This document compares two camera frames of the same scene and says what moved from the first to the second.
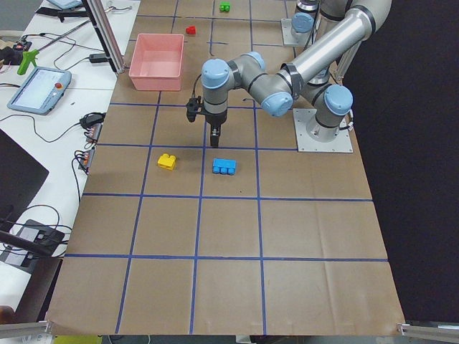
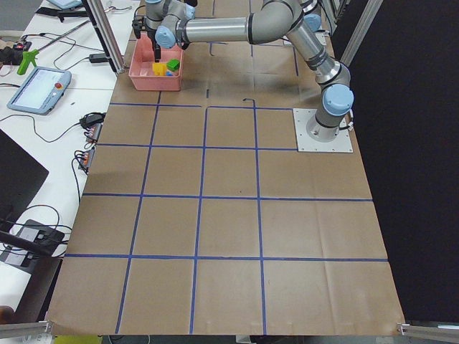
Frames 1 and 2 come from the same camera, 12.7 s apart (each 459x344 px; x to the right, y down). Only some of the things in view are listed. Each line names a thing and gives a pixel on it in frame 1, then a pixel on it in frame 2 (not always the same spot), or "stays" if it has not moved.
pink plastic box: (157, 62) stays
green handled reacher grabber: (31, 56) stays
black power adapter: (97, 58) stays
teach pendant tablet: (41, 92) stays
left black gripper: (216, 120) to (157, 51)
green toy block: (224, 6) to (173, 64)
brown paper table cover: (173, 237) stays
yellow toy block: (166, 162) to (159, 69)
